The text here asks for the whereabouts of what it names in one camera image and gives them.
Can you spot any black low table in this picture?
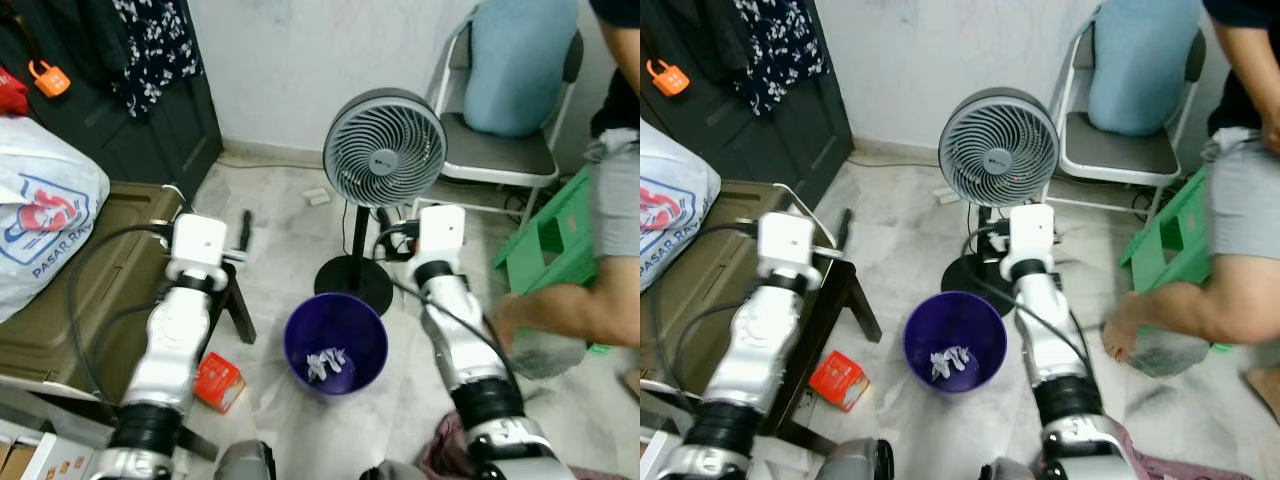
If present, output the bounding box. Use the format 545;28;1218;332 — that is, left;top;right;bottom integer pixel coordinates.
640;258;883;461
0;262;258;466

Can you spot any dark wooden wardrobe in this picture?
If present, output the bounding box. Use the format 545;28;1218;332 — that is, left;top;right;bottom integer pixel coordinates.
640;0;854;206
0;0;224;201

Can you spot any purple waste bin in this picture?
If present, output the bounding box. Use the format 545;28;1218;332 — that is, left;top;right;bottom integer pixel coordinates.
903;291;1009;395
283;292;390;398

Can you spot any green plastic stool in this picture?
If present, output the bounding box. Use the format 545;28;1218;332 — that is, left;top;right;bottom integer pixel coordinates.
491;163;613;356
1118;165;1233;353

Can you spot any small red box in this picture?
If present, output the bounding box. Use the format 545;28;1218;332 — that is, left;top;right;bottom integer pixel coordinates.
192;351;247;415
808;350;871;413

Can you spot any crumpled white paper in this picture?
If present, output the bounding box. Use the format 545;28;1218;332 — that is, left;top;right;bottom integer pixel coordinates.
928;345;973;382
305;346;349;384

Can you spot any white folding chair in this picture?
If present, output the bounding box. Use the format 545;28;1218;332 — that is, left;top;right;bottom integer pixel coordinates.
1048;8;1206;216
428;8;587;223

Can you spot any white printed shopping bag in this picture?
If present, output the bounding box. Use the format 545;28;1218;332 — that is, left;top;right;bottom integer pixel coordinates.
640;120;721;293
0;115;111;324

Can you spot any clear plastic bag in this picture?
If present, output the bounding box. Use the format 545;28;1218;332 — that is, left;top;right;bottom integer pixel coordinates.
1122;325;1213;379
505;325;591;382

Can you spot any floral black dress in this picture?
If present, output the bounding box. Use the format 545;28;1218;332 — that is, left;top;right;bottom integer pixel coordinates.
110;0;203;119
733;0;826;117

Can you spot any barefoot person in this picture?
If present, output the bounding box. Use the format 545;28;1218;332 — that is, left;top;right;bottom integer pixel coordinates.
488;0;641;401
1102;0;1280;423

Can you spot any light blue cushion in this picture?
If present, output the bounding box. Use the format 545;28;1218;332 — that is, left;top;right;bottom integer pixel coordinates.
1087;0;1204;137
464;0;580;139

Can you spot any grey robot left leg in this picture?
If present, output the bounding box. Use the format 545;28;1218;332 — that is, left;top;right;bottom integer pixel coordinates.
815;437;894;480
213;438;278;480

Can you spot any maroon floor cloth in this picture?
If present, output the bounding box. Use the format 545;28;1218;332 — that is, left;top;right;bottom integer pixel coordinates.
1100;420;1280;480
416;408;601;480

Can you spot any orange padlock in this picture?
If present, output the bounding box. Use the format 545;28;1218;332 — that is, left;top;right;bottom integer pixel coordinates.
646;58;691;98
27;59;72;99

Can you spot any white printed carton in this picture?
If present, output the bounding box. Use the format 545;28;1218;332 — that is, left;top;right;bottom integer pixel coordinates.
640;428;673;480
30;430;98;480

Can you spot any red cloth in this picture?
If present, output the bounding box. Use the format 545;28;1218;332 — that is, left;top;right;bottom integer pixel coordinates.
0;67;30;117

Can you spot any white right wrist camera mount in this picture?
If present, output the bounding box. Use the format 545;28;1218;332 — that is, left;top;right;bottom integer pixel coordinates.
1002;204;1057;281
415;205;468;266

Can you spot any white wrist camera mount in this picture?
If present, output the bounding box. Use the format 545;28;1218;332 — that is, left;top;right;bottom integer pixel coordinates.
1002;204;1057;281
165;213;229;286
757;212;827;291
415;205;468;266

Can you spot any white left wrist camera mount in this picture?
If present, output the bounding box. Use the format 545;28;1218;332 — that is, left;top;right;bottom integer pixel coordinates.
757;212;827;291
165;213;229;286

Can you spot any grey pedestal fan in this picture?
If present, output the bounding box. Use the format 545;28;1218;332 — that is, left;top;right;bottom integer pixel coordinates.
938;87;1061;317
314;88;449;317

